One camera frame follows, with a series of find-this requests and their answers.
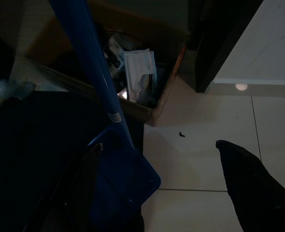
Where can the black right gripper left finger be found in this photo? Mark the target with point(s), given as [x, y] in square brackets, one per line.
[65, 188]

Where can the black desk panel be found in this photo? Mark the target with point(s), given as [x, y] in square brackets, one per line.
[212, 48]

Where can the brown cardboard box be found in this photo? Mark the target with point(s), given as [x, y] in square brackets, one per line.
[169, 87]

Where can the white black printed scrap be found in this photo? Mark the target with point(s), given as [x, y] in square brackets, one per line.
[113, 53]

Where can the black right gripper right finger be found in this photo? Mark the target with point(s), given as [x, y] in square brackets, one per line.
[253, 193]

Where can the white paper packet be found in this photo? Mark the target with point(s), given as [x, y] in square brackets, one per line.
[137, 67]

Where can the small black debris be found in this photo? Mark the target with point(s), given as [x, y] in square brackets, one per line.
[181, 134]

